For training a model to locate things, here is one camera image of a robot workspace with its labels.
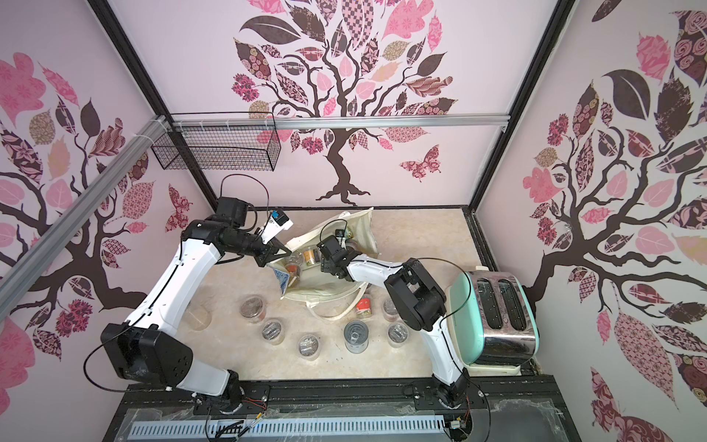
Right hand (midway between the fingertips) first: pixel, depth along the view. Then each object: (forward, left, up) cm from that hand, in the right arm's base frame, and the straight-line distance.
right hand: (333, 257), depth 99 cm
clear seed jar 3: (-32, +5, +1) cm, 33 cm away
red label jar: (-20, -11, 0) cm, 23 cm away
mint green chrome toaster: (-30, -45, +12) cm, 55 cm away
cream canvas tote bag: (-8, +11, +2) cm, 14 cm away
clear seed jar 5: (-29, -21, +1) cm, 36 cm away
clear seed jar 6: (-22, -19, 0) cm, 29 cm away
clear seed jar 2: (-30, -9, +2) cm, 31 cm away
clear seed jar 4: (-20, +24, +1) cm, 32 cm away
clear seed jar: (-28, +16, +1) cm, 32 cm away
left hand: (-12, +12, +18) cm, 25 cm away
